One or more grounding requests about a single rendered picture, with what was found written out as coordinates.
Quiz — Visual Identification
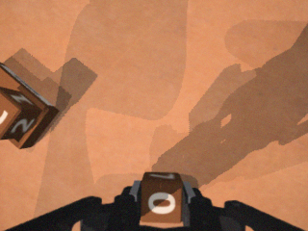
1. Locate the brown digit cube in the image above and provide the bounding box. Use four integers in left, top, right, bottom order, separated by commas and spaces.
141, 171, 183, 223
0, 87, 42, 141

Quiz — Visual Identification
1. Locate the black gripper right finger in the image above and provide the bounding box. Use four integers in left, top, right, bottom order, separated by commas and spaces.
182, 182, 305, 231

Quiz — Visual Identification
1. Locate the brown rectangular tray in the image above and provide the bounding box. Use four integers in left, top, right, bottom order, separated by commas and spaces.
0, 63, 59, 149

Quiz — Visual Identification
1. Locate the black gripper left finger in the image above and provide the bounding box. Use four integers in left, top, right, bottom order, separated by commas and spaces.
4, 180, 141, 231

